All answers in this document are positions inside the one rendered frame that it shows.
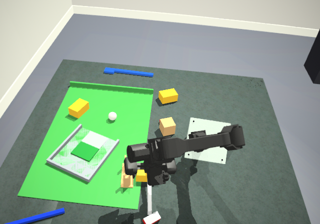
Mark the white ball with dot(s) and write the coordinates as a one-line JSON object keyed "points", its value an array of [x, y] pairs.
{"points": [[112, 116]]}

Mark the green mat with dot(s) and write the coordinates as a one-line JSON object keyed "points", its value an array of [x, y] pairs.
{"points": [[133, 110]]}

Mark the yellow block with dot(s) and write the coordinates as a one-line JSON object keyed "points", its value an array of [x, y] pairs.
{"points": [[168, 96], [78, 108], [141, 176]]}

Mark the tan cube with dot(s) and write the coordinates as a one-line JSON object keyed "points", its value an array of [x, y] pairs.
{"points": [[167, 126]]}

